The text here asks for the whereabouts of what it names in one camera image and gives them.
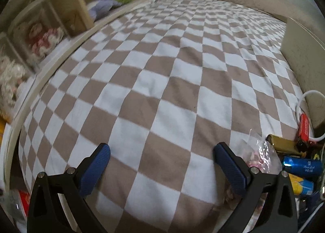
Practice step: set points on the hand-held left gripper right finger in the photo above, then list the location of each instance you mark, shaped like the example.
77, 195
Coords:
231, 169

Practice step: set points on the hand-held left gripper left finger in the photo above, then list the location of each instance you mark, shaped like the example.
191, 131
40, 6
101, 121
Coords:
95, 169

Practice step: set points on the white cardboard box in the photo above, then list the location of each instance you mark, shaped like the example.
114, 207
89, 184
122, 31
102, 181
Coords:
304, 58

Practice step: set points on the clear bag of pink beads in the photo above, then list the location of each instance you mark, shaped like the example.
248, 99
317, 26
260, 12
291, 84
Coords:
264, 154

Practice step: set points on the gold metal lighter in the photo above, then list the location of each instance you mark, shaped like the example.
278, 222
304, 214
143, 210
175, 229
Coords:
281, 144

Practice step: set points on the blue cylindrical lighter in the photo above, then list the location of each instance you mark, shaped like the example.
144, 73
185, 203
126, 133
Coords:
302, 167

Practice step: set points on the red carton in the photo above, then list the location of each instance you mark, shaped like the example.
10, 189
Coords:
24, 200

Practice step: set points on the red lighter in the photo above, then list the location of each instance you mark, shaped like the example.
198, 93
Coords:
304, 129

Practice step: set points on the checkered bedsheet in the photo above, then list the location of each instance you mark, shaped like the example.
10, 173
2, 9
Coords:
165, 83

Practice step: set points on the white flower display box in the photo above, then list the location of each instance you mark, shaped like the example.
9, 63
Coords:
10, 75

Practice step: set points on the clear doll display box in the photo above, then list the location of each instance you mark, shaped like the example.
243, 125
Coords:
38, 37

